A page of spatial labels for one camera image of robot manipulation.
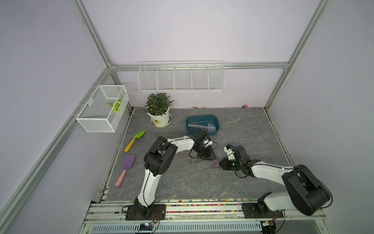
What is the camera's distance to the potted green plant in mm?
985

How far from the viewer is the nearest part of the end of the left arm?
82cm

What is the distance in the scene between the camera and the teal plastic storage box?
42.1 inches
